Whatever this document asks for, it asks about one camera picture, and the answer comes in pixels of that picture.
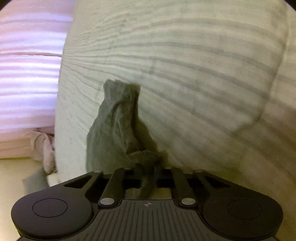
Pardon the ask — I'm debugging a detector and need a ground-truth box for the pink crumpled cloth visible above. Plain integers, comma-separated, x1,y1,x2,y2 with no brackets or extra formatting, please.
28,131,57,175

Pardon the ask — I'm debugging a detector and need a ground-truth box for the pink curtain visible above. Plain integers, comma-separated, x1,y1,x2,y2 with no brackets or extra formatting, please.
1,1,75,159

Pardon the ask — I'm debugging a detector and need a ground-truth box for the dark grey garment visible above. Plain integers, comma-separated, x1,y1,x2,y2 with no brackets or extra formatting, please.
86,80,171,200

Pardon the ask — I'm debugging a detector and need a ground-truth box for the white striped bedspread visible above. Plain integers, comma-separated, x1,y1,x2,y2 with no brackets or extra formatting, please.
55,1,295,240

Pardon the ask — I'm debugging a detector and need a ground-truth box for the grey floor cushion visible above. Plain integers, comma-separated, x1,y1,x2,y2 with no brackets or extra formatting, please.
22,168,49,195

